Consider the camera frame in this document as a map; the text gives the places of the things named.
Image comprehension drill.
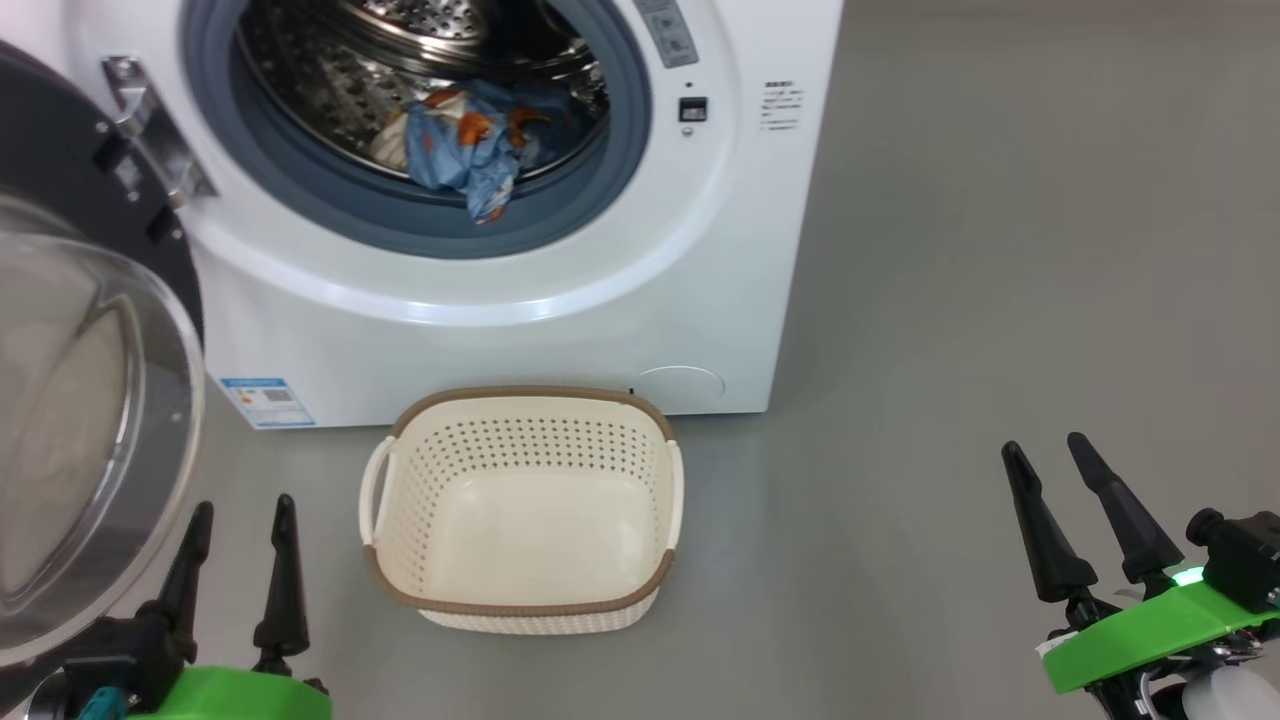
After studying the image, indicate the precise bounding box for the blue garment with white lining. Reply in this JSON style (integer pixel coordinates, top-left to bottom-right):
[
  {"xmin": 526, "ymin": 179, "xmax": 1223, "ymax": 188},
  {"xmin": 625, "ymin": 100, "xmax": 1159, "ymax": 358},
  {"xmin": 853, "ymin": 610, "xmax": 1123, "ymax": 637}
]
[{"xmin": 368, "ymin": 88, "xmax": 471, "ymax": 171}]

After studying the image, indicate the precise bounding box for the steel washing machine drum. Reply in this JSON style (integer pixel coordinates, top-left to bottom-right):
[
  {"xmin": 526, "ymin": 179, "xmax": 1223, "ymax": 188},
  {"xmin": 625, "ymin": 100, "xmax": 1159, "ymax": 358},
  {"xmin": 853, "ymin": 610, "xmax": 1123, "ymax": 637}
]
[{"xmin": 237, "ymin": 0, "xmax": 611, "ymax": 186}]

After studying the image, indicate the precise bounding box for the blue energy label sticker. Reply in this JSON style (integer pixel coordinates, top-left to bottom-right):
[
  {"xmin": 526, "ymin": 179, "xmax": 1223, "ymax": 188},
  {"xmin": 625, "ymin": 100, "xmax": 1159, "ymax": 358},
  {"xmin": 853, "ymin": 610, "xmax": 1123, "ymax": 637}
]
[{"xmin": 218, "ymin": 376, "xmax": 317, "ymax": 431}]

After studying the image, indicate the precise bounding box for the round white filter cover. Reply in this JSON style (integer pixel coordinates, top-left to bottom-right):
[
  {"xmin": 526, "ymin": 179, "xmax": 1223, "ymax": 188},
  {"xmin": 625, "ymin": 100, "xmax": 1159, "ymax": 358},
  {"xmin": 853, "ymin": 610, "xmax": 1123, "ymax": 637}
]
[{"xmin": 635, "ymin": 365, "xmax": 726, "ymax": 413}]

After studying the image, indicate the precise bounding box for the round glass washing machine door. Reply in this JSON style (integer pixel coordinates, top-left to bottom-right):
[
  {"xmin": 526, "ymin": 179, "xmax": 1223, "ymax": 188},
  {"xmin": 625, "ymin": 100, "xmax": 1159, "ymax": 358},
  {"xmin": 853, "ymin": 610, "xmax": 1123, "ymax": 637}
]
[{"xmin": 0, "ymin": 40, "xmax": 208, "ymax": 671}]

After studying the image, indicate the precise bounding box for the cream perforated laundry basket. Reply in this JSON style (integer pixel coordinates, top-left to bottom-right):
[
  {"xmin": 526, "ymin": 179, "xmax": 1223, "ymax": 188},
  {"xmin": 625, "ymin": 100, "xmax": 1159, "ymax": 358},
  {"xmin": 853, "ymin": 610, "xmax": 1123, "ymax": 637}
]
[{"xmin": 358, "ymin": 385, "xmax": 686, "ymax": 636}]

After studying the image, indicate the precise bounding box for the small printed text label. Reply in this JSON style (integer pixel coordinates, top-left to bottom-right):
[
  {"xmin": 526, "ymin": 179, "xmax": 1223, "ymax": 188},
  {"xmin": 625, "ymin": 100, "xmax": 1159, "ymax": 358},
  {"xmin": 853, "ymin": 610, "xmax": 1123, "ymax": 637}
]
[{"xmin": 762, "ymin": 82, "xmax": 804, "ymax": 133}]

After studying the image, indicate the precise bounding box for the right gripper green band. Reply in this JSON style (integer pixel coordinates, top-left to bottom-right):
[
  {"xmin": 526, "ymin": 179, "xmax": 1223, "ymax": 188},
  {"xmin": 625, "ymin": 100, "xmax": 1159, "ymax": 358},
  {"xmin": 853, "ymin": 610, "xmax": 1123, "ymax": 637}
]
[{"xmin": 1002, "ymin": 431, "xmax": 1280, "ymax": 720}]

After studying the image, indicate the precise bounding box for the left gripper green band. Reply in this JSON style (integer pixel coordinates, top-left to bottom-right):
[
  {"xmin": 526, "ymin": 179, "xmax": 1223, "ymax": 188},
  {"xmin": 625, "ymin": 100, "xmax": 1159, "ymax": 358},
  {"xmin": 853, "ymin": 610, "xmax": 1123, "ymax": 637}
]
[{"xmin": 125, "ymin": 494, "xmax": 333, "ymax": 720}]

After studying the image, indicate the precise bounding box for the grey rectangular gasket label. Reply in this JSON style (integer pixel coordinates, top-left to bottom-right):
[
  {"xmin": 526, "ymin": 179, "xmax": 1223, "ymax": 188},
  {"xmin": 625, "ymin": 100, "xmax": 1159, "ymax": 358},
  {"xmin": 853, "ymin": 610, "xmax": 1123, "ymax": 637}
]
[{"xmin": 632, "ymin": 0, "xmax": 699, "ymax": 69}]

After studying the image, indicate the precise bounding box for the grey rubber door gasket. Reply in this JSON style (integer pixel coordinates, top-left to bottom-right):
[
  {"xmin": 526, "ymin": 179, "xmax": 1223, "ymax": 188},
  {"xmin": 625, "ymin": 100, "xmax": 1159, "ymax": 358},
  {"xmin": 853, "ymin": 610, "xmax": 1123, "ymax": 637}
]
[{"xmin": 180, "ymin": 0, "xmax": 653, "ymax": 261}]

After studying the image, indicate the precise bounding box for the white washing machine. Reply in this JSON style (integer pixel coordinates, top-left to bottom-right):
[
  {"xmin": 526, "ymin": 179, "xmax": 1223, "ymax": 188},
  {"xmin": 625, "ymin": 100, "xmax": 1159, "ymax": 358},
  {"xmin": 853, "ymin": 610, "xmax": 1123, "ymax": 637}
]
[{"xmin": 0, "ymin": 0, "xmax": 846, "ymax": 431}]

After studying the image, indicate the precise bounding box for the blue cartoon print garment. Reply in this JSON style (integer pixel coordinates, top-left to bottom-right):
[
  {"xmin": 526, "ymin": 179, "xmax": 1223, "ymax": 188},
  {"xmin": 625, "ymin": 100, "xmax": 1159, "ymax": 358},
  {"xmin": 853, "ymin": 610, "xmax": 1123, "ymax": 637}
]
[{"xmin": 405, "ymin": 80, "xmax": 601, "ymax": 223}]

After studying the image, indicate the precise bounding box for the metal door hinge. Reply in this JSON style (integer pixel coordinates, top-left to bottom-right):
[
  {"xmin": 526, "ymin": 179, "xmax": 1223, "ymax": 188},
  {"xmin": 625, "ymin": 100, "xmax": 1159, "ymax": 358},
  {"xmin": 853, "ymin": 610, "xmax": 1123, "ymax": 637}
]
[{"xmin": 100, "ymin": 55, "xmax": 218, "ymax": 208}]

